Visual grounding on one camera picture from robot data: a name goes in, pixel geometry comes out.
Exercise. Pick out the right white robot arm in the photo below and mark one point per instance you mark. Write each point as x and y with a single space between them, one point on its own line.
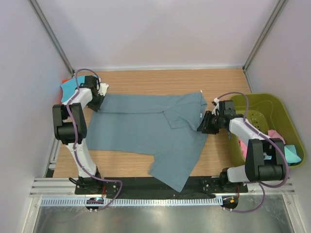
265 161

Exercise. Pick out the olive green plastic basket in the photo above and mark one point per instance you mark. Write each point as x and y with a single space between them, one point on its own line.
266 112

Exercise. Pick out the folded turquoise t shirt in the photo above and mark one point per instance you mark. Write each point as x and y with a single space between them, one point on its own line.
69 88

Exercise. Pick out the white slotted cable duct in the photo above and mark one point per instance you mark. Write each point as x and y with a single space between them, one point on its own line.
96 201

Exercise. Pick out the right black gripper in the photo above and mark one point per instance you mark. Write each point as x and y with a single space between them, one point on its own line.
205 126

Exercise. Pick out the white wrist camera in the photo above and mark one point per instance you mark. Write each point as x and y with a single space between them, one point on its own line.
216 106
102 88

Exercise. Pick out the grey blue t shirt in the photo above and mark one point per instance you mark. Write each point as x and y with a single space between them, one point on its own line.
162 126

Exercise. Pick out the aluminium front frame rail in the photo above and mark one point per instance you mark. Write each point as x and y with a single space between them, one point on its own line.
52 187

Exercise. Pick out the pink t shirt in basket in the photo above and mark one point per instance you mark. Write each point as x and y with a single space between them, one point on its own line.
271 133

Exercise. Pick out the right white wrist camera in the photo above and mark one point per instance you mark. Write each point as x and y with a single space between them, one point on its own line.
216 106

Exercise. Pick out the aluminium corner post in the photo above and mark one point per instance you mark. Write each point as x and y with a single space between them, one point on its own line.
49 31
280 5

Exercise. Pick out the right aluminium corner post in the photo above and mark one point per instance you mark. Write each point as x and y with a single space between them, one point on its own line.
280 5

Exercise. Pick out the left aluminium corner post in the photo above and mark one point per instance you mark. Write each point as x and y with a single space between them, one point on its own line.
49 31

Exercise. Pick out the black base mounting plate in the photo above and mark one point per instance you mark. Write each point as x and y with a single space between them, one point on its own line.
148 188

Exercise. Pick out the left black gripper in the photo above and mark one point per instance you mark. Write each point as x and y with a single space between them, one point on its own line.
96 108

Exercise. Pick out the turquoise t shirt in basket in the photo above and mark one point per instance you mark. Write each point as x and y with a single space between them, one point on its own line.
291 155

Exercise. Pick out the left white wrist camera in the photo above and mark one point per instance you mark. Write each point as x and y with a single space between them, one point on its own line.
102 88

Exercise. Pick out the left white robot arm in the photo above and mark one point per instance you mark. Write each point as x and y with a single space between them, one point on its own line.
69 122

